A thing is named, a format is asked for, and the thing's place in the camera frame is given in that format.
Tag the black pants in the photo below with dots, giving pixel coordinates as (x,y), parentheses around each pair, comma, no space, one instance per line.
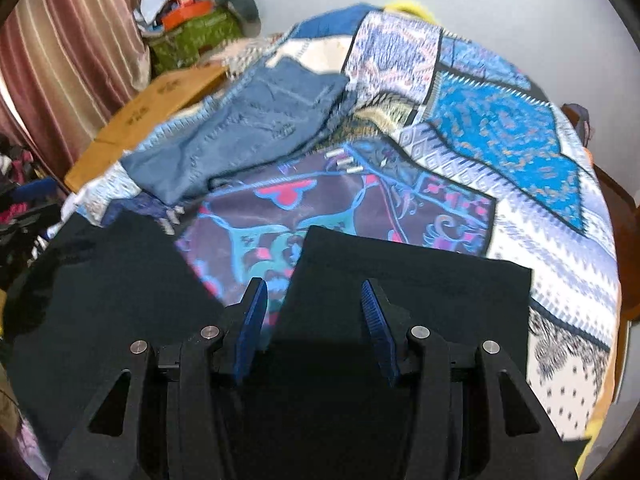
(100,285)

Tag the brown cardboard box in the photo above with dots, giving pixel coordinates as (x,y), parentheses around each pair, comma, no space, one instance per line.
(150,105)

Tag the white crumpled plastic bag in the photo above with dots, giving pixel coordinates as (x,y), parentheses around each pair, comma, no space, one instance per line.
(155,0)

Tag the orange box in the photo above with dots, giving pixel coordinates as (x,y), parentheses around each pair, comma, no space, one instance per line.
(185,10)

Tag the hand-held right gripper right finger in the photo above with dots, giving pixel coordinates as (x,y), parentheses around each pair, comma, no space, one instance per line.
(378,332)

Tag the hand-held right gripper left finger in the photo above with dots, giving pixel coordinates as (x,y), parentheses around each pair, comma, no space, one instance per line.
(251,332)

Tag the wooden bed frame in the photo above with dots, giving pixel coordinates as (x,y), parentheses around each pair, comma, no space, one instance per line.
(612,195)

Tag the blue jeans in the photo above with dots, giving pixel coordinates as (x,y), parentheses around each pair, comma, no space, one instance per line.
(240,125)

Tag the green printed bag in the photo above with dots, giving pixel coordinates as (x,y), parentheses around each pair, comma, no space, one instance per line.
(195,35)

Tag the printed patchwork blanket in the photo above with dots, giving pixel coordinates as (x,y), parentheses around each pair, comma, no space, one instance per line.
(500,135)

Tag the pile of dark clothes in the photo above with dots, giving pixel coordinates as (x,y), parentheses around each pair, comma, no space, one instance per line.
(20,200)

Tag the yellow fluffy cloth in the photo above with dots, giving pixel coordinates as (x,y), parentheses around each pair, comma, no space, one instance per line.
(410,6)

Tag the striped maroon curtain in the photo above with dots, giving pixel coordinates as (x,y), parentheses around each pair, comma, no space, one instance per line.
(75,35)

